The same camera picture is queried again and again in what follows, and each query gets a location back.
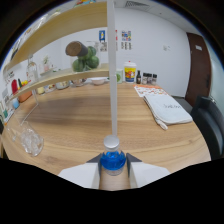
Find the blue liquid bottle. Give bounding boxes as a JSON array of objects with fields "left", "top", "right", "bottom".
[{"left": 99, "top": 134, "right": 127, "bottom": 177}]

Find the yellow cup with white lid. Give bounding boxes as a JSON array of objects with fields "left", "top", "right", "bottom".
[{"left": 123, "top": 60, "right": 138, "bottom": 84}]

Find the clear glass with ice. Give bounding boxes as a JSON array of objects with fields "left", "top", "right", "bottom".
[{"left": 11, "top": 120, "right": 45, "bottom": 158}]

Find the black chair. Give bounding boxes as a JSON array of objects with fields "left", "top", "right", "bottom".
[{"left": 190, "top": 95, "right": 224, "bottom": 160}]

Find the orange printed paper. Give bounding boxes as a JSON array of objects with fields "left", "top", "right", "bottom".
[{"left": 133, "top": 84, "right": 164, "bottom": 98}]

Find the dark small bottle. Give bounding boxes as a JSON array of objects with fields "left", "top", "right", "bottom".
[{"left": 135, "top": 69, "right": 142, "bottom": 85}]

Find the cork-lidded jar of limes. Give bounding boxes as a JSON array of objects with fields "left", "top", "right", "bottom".
[{"left": 65, "top": 40, "right": 101, "bottom": 73}]

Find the brown door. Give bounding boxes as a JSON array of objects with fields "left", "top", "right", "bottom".
[{"left": 184, "top": 32, "right": 213, "bottom": 108}]

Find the white-framed wooden shelf rack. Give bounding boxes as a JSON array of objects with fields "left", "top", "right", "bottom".
[{"left": 1, "top": 0, "right": 119, "bottom": 138}]

